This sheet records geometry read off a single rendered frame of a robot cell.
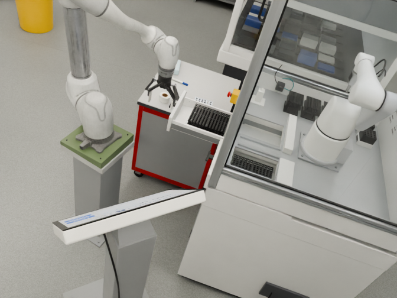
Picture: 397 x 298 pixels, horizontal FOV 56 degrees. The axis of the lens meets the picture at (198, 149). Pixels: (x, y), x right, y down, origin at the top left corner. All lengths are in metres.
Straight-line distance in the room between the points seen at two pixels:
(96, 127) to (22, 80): 2.00
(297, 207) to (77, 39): 1.28
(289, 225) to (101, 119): 1.05
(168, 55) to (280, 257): 1.20
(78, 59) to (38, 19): 2.54
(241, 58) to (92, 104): 1.35
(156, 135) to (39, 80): 1.63
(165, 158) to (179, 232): 0.53
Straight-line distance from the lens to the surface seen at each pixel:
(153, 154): 2.71
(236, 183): 1.72
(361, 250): 1.99
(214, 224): 1.99
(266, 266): 2.19
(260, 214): 1.85
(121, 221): 1.31
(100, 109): 1.92
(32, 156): 3.14
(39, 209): 2.82
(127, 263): 1.58
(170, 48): 1.97
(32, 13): 4.47
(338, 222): 1.83
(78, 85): 2.04
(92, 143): 2.05
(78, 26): 1.90
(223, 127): 2.17
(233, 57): 2.89
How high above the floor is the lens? 2.27
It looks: 43 degrees down
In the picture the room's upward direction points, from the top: 16 degrees clockwise
